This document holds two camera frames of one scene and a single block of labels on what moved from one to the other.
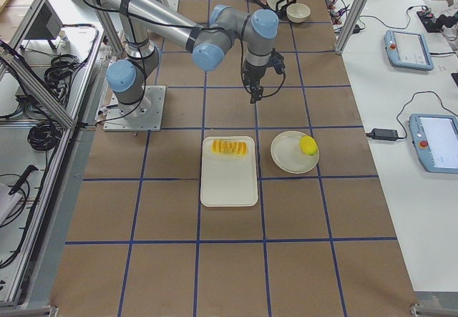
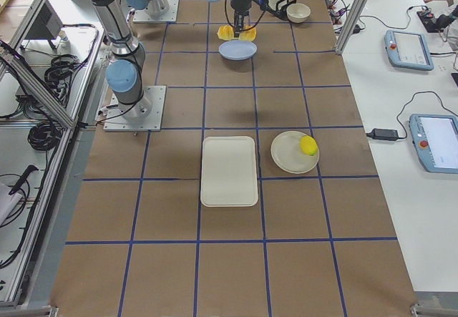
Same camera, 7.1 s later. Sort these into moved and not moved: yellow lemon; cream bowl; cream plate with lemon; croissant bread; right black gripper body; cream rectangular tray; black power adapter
Moved: croissant bread; right black gripper body
Not moved: cream rectangular tray; yellow lemon; cream plate with lemon; cream bowl; black power adapter
